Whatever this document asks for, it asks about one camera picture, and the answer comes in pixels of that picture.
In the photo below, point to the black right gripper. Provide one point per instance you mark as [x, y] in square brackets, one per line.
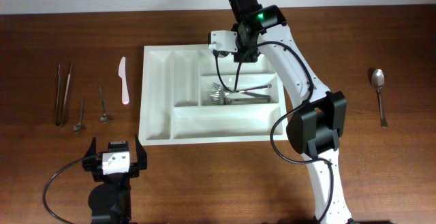
[246, 56]

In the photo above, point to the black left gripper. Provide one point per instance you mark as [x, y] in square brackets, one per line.
[135, 168]

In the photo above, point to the small metal teaspoon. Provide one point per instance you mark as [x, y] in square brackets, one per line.
[104, 118]
[80, 126]

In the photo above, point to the metal fork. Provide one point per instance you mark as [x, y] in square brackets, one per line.
[238, 92]
[229, 101]
[248, 89]

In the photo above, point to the metal tweezers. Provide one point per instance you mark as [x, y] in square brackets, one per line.
[62, 96]

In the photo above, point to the pink plastic knife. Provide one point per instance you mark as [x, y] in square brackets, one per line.
[122, 74]

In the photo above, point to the large metal spoon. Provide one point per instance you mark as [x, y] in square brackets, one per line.
[378, 81]

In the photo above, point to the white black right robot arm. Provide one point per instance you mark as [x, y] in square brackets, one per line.
[315, 116]

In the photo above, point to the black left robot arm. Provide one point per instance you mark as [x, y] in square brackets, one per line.
[110, 200]

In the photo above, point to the white cutlery tray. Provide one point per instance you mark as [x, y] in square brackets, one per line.
[176, 106]

